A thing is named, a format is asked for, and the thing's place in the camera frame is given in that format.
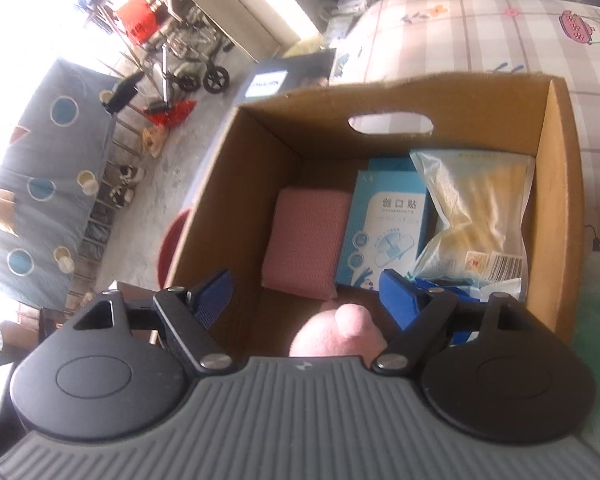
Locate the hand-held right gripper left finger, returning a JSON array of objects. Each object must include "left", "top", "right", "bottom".
[{"left": 70, "top": 269, "right": 237, "bottom": 377}]

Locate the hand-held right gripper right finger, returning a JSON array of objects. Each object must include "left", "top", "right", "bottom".
[{"left": 371, "top": 269, "right": 533, "bottom": 376}]

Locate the blue bandage box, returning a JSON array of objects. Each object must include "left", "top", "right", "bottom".
[{"left": 336, "top": 156, "right": 432, "bottom": 292}]

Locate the cardboard box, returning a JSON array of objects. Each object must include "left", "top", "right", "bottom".
[{"left": 164, "top": 73, "right": 585, "bottom": 361}]

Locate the person's right hand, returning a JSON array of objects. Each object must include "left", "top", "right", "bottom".
[{"left": 288, "top": 303, "right": 388, "bottom": 359}]

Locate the red round mat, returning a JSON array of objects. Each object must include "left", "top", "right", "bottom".
[{"left": 156, "top": 206, "right": 197, "bottom": 292}]

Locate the pink folded cloth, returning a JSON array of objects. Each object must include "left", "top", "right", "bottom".
[{"left": 261, "top": 185, "right": 354, "bottom": 302}]

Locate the clear bag of yellow sticks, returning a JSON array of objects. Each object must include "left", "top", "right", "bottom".
[{"left": 409, "top": 148, "right": 538, "bottom": 287}]

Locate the white sneaker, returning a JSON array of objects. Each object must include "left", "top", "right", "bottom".
[
  {"left": 114, "top": 164, "right": 147, "bottom": 186},
  {"left": 105, "top": 184, "right": 137, "bottom": 207}
]

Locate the grey cover with circles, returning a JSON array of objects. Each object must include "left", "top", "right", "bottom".
[{"left": 0, "top": 56, "right": 117, "bottom": 307}]

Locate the black phone holder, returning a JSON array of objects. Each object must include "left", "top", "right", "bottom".
[{"left": 104, "top": 71, "right": 147, "bottom": 117}]

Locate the black box white label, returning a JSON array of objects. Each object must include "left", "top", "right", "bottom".
[{"left": 241, "top": 48, "right": 338, "bottom": 102}]

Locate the wheelchair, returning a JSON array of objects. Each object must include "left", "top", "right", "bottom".
[{"left": 144, "top": 4, "right": 232, "bottom": 95}]

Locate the red plastic crate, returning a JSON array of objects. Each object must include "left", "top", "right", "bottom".
[{"left": 114, "top": 0, "right": 177, "bottom": 50}]

